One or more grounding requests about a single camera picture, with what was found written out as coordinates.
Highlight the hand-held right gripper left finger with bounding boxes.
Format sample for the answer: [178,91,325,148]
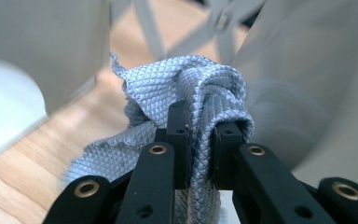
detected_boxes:
[154,100,192,190]

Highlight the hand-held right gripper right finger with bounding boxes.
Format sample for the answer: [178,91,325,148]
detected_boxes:
[210,121,247,190]

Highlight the grey-blue textured cloth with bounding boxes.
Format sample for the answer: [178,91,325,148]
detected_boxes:
[63,52,255,224]

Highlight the expandable metal book stand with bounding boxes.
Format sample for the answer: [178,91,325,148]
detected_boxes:
[0,0,358,224]

